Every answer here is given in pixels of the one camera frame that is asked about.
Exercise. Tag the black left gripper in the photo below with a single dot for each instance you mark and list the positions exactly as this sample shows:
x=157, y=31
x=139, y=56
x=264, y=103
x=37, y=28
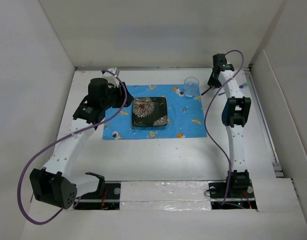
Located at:
x=119, y=89

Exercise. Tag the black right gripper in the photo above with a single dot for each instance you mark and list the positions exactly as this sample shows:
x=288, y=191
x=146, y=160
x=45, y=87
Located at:
x=211, y=82

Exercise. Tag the purple metallic spoon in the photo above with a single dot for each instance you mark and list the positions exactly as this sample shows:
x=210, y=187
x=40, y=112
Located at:
x=206, y=91

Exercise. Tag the iridescent metallic fork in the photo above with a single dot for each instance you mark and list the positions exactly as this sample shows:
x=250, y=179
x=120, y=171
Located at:
x=242, y=86

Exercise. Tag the clear plastic cup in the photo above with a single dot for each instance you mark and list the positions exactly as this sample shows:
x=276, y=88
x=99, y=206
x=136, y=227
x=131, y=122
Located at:
x=191, y=85

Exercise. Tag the black floral square plate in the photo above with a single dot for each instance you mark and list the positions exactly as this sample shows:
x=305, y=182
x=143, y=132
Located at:
x=149, y=112

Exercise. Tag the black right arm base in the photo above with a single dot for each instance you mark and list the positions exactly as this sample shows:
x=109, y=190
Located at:
x=236, y=198

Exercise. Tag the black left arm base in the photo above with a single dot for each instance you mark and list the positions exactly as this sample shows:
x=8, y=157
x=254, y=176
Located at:
x=95, y=193

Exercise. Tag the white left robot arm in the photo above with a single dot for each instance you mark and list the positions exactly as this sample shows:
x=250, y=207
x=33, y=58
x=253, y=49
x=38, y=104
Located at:
x=53, y=183

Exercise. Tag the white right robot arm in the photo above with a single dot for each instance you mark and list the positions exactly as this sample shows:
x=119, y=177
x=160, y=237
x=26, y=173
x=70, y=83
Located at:
x=234, y=117

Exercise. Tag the white foam front board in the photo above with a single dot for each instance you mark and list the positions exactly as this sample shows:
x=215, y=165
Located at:
x=164, y=196

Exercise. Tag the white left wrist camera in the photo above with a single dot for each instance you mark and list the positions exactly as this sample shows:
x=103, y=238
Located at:
x=110, y=73

